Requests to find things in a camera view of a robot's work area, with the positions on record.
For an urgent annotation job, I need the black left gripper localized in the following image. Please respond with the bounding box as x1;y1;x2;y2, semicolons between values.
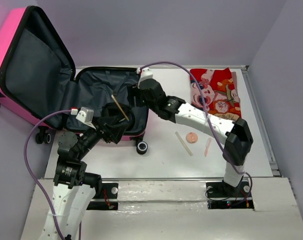
76;115;128;158

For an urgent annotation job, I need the black belt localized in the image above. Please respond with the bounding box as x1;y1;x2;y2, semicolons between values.
101;102;135;131

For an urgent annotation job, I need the wooden chopstick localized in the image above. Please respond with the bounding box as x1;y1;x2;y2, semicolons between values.
175;131;193;156
111;94;130;121

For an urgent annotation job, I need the red printed cloth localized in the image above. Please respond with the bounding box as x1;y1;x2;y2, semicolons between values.
189;68;241;121

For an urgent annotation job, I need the pink comb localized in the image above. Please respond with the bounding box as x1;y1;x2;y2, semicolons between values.
204;138;212;157

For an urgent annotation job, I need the pink hard-shell suitcase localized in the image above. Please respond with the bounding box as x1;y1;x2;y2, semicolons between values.
0;5;149;155

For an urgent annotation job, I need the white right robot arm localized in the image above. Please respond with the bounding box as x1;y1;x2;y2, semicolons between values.
127;78;254;196

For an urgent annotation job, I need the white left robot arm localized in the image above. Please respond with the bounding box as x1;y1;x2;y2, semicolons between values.
39;115;130;240

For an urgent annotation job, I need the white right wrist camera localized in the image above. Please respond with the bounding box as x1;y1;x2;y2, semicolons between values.
136;67;153;86

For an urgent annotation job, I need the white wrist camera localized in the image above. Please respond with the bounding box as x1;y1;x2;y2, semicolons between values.
70;107;94;126
136;67;153;86

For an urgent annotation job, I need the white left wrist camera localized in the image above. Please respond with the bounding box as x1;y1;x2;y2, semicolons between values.
70;107;94;126

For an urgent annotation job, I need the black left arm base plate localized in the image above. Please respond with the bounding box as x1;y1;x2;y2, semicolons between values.
87;182;119;211

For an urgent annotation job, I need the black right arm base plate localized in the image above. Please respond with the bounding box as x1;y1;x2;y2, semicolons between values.
205;181;255;210

